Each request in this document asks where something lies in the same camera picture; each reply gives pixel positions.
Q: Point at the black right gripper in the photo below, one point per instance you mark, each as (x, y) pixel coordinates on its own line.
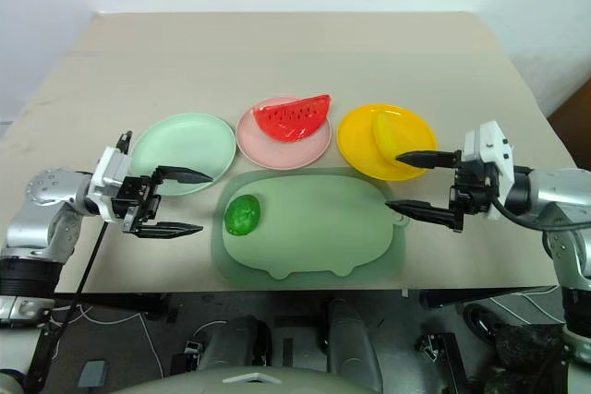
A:
(473, 186)

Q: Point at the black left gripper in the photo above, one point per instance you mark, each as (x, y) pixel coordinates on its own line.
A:
(134, 200)

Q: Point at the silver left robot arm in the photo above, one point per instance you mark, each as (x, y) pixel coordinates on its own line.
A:
(44, 209)

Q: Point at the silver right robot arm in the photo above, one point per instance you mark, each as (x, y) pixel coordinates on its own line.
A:
(551, 200)

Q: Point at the light green plate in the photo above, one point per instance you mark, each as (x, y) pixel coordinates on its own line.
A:
(182, 154)

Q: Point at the yellow plate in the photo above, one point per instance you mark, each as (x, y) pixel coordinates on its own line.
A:
(355, 145)

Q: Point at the pink plate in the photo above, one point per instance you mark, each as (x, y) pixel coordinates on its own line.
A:
(272, 147)

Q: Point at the yellow fruit slice toy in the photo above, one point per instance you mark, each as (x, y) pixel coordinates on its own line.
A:
(390, 138)

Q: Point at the green round vegetable toy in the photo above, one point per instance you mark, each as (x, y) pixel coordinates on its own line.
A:
(243, 215)

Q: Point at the green silicone mat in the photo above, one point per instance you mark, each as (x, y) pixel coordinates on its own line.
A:
(314, 223)

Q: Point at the red watermelon slice toy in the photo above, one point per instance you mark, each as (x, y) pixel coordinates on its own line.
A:
(291, 119)

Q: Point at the black shoe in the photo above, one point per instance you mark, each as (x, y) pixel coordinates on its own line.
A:
(485, 320)

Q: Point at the grey left robot leg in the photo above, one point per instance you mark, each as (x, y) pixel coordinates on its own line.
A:
(235, 343)

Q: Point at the grey robot leg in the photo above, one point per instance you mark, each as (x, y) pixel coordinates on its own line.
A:
(351, 343)
(235, 343)

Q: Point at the brown cabinet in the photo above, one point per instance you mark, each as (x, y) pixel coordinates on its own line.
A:
(572, 108)

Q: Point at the grey right robot leg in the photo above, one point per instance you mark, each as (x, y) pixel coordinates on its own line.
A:
(351, 343)

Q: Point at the grey robot torso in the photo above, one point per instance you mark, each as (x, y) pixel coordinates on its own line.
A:
(258, 378)

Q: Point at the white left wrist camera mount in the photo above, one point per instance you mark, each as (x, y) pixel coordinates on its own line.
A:
(107, 171)

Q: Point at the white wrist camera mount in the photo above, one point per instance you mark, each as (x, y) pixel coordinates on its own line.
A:
(107, 171)
(492, 148)

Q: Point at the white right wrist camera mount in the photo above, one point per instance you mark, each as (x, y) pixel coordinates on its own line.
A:
(492, 148)

